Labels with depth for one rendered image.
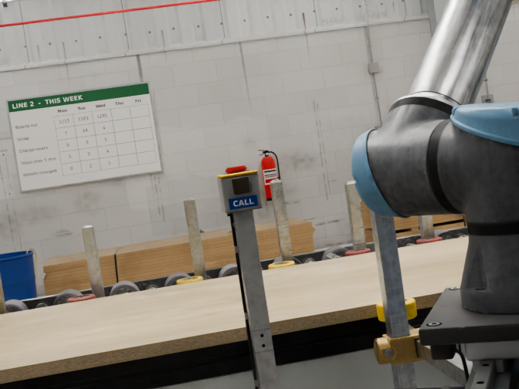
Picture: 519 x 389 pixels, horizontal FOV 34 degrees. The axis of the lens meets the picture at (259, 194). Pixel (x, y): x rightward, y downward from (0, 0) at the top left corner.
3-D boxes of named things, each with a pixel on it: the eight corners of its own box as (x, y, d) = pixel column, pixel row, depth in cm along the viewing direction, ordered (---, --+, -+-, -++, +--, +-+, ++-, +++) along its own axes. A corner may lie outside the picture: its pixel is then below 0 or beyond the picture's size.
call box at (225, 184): (264, 211, 151) (257, 169, 151) (225, 218, 150) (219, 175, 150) (259, 210, 158) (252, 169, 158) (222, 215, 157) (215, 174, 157)
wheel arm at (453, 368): (492, 394, 132) (489, 367, 131) (472, 398, 131) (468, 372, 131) (405, 338, 175) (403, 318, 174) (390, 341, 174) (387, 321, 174)
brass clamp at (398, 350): (452, 356, 157) (449, 329, 157) (384, 368, 156) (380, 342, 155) (441, 348, 163) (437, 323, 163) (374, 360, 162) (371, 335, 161)
